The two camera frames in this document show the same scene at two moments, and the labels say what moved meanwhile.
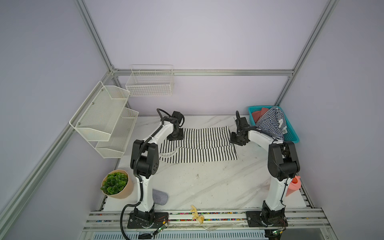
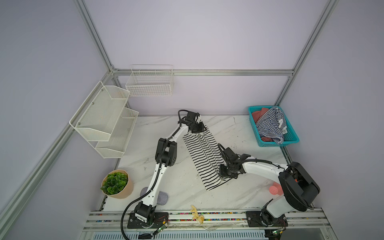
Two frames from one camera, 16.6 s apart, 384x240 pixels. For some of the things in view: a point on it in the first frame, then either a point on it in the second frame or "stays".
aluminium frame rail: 202,72 stays
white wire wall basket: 150,80 stays
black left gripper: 180,137 to 201,126
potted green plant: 117,184 stays
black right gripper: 232,139 to 222,174
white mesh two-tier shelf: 104,121 stays
